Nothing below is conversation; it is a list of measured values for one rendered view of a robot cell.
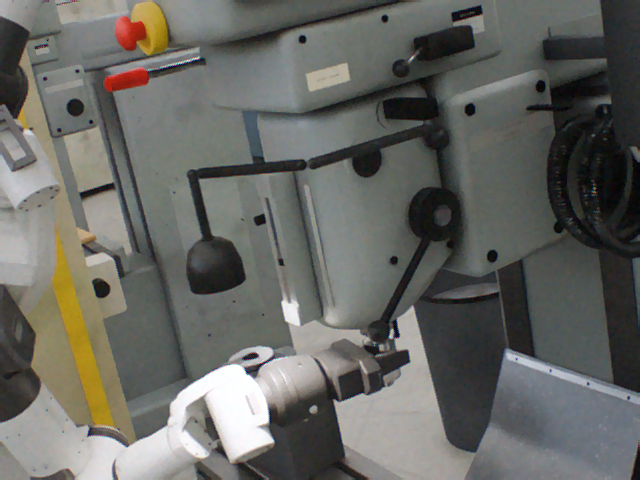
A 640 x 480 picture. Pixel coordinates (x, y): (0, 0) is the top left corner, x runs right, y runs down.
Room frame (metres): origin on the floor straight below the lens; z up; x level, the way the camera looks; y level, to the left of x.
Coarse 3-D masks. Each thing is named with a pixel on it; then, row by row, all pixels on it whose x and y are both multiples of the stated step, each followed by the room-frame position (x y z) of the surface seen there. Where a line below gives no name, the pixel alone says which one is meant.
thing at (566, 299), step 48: (576, 96) 1.41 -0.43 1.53; (576, 192) 1.39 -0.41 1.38; (624, 192) 1.30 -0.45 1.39; (576, 240) 1.40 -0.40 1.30; (528, 288) 1.51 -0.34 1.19; (576, 288) 1.41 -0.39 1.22; (624, 288) 1.32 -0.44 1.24; (528, 336) 1.51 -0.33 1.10; (576, 336) 1.42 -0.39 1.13; (624, 336) 1.32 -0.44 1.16; (624, 384) 1.33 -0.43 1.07
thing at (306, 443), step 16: (240, 352) 1.71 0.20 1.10; (256, 352) 1.70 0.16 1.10; (272, 352) 1.68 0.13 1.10; (256, 368) 1.63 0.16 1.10; (320, 416) 1.56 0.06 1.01; (336, 416) 1.58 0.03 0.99; (272, 432) 1.55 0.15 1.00; (288, 432) 1.52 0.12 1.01; (304, 432) 1.54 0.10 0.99; (320, 432) 1.56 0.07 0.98; (336, 432) 1.58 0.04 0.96; (272, 448) 1.56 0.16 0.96; (288, 448) 1.52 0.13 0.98; (304, 448) 1.53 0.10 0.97; (320, 448) 1.55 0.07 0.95; (336, 448) 1.57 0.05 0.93; (272, 464) 1.57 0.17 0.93; (288, 464) 1.53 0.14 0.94; (304, 464) 1.53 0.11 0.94; (320, 464) 1.55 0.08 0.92
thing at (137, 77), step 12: (192, 60) 1.26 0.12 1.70; (204, 60) 1.27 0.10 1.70; (132, 72) 1.22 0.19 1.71; (144, 72) 1.22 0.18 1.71; (156, 72) 1.24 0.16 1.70; (168, 72) 1.24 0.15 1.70; (108, 84) 1.20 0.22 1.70; (120, 84) 1.21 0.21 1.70; (132, 84) 1.21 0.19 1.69; (144, 84) 1.23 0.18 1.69
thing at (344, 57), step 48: (432, 0) 1.20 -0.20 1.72; (480, 0) 1.23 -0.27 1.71; (240, 48) 1.18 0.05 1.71; (288, 48) 1.09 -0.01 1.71; (336, 48) 1.12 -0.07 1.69; (384, 48) 1.15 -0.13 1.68; (480, 48) 1.23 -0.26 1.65; (240, 96) 1.20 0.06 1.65; (288, 96) 1.10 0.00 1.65; (336, 96) 1.11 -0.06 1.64
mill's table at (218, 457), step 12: (216, 444) 1.76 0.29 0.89; (216, 456) 1.69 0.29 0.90; (348, 456) 1.58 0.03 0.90; (360, 456) 1.57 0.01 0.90; (204, 468) 1.67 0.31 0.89; (216, 468) 1.64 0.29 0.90; (228, 468) 1.63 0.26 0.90; (240, 468) 1.62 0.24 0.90; (252, 468) 1.62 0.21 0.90; (264, 468) 1.60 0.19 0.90; (336, 468) 1.55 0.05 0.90; (348, 468) 1.55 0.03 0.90; (360, 468) 1.53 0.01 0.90; (372, 468) 1.52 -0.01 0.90; (384, 468) 1.51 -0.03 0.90
